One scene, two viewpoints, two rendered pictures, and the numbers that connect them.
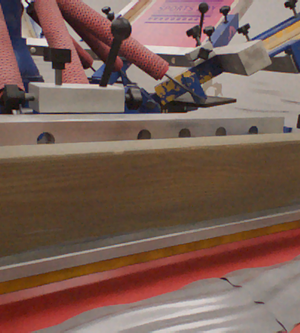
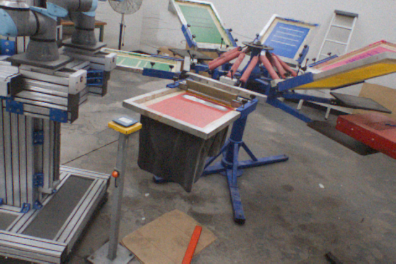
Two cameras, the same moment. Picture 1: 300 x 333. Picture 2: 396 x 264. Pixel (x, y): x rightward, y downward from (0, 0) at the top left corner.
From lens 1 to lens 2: 2.21 m
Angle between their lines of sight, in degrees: 53
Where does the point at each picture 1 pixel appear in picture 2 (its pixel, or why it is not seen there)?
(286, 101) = not seen: outside the picture
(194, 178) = (208, 89)
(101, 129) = (223, 86)
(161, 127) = (234, 89)
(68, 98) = (224, 80)
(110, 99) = (231, 81)
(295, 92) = not seen: outside the picture
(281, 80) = not seen: outside the picture
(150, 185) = (203, 88)
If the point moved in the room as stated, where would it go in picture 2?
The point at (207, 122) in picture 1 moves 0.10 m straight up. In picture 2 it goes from (244, 91) to (247, 78)
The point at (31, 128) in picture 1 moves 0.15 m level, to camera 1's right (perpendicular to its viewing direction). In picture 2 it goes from (213, 82) to (224, 88)
